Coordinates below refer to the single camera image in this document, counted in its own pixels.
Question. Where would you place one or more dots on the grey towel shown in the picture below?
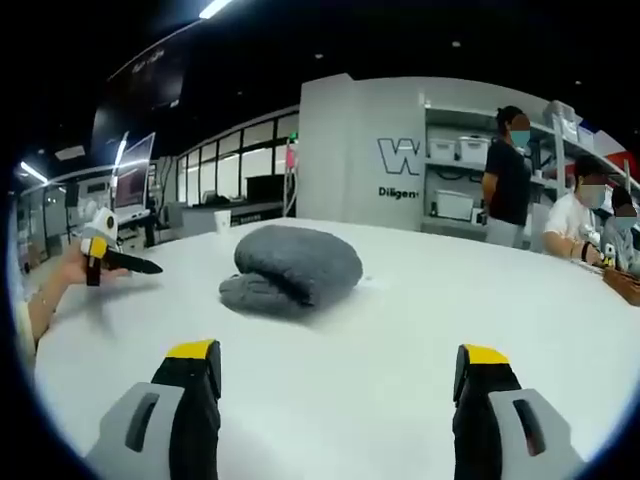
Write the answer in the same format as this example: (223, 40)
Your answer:
(300, 260)

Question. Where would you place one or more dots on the person's left hand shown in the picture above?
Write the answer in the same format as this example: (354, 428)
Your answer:
(72, 267)

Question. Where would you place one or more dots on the computer monitor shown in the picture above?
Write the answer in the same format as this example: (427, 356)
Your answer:
(134, 180)

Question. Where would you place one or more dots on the white paper cup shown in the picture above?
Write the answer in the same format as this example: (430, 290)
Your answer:
(223, 222)

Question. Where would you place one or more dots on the black counter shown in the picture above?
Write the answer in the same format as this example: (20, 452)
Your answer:
(240, 212)

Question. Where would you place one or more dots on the pink hanging item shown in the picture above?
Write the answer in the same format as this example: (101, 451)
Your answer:
(290, 159)

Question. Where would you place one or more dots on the brown woven box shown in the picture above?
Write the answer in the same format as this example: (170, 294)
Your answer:
(624, 282)

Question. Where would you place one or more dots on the white storage box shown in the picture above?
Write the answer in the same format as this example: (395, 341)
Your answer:
(443, 149)
(474, 149)

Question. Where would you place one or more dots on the white shelf unit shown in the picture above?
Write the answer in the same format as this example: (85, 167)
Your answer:
(555, 150)

